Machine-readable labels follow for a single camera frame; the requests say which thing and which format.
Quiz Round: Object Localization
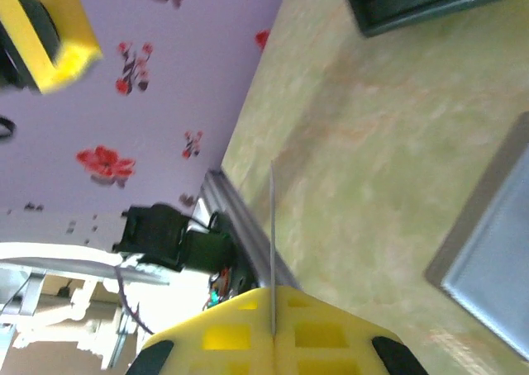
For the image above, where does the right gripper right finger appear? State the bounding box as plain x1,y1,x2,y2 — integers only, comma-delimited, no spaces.
274,286,431,375

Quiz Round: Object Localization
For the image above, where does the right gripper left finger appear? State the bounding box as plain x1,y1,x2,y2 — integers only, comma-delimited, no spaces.
130,286,274,375

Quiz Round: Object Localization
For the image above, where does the silver metal card holder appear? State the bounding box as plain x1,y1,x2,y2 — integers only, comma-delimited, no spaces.
423,110,529,362

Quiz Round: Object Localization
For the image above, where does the green controller board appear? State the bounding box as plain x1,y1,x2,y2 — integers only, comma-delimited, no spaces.
204,267,239,310

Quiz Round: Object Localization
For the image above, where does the black plastic bin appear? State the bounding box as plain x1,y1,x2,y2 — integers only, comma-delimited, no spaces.
338,0,503,38

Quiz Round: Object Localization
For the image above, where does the wide aluminium base rail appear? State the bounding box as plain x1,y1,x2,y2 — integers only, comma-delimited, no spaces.
200,169,305,296

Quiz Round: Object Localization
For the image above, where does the grey base cable loop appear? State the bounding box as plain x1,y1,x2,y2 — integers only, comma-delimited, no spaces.
113,263,155,335

